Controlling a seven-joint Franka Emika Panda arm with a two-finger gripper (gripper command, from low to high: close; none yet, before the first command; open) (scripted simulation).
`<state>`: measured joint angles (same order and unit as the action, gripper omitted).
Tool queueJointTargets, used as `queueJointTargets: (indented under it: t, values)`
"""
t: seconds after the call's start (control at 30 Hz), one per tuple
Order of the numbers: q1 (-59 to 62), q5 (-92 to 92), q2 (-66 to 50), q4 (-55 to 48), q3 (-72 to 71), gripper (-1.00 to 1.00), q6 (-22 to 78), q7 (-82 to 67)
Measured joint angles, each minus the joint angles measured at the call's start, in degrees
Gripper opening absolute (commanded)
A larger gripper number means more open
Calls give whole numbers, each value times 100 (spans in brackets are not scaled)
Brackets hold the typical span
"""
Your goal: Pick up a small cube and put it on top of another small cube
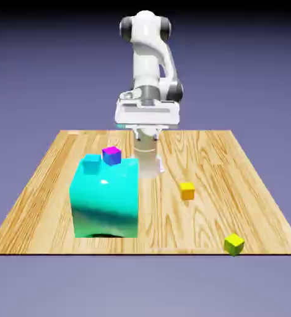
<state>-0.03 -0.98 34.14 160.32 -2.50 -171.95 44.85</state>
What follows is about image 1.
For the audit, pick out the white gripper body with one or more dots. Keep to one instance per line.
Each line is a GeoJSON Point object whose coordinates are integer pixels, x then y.
{"type": "Point", "coordinates": [148, 117]}

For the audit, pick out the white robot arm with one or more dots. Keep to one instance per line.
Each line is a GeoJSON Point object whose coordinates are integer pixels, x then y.
{"type": "Point", "coordinates": [145, 62]}

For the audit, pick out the small yellow cube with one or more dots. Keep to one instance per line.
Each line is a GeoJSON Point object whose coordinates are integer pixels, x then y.
{"type": "Point", "coordinates": [233, 244]}

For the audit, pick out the small purple cube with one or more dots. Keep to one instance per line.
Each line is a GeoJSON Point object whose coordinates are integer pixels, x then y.
{"type": "Point", "coordinates": [112, 156]}

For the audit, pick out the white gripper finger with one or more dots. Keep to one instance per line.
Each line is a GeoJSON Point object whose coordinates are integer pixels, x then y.
{"type": "Point", "coordinates": [137, 133]}
{"type": "Point", "coordinates": [157, 133]}

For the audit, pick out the small orange cube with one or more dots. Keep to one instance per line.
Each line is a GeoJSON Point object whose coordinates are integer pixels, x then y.
{"type": "Point", "coordinates": [187, 191]}

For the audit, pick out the large cyan box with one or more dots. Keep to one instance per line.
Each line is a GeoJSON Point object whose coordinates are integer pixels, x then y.
{"type": "Point", "coordinates": [105, 198]}

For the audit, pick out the small cyan cube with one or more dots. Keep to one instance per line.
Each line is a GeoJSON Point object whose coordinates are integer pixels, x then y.
{"type": "Point", "coordinates": [91, 164]}

